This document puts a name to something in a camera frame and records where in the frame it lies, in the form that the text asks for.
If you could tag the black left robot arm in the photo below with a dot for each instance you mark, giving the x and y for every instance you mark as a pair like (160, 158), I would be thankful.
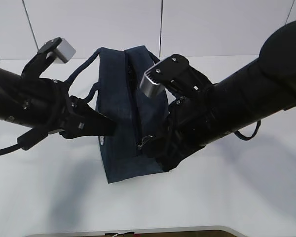
(11, 105)

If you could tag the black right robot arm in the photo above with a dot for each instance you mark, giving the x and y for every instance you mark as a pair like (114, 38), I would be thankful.
(261, 88)

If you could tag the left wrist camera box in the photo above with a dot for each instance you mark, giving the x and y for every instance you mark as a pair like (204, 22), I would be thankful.
(57, 50)

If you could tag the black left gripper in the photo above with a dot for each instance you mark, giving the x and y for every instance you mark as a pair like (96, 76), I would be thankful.
(43, 105)

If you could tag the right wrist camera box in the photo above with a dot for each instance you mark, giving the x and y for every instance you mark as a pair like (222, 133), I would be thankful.
(176, 75)

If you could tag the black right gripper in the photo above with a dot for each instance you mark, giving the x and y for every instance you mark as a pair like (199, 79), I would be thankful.
(190, 127)

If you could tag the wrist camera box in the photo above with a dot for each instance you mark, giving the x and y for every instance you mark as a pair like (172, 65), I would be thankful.
(57, 50)
(176, 75)

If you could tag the navy blue lunch bag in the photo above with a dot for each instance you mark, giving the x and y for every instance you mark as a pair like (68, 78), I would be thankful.
(136, 116)

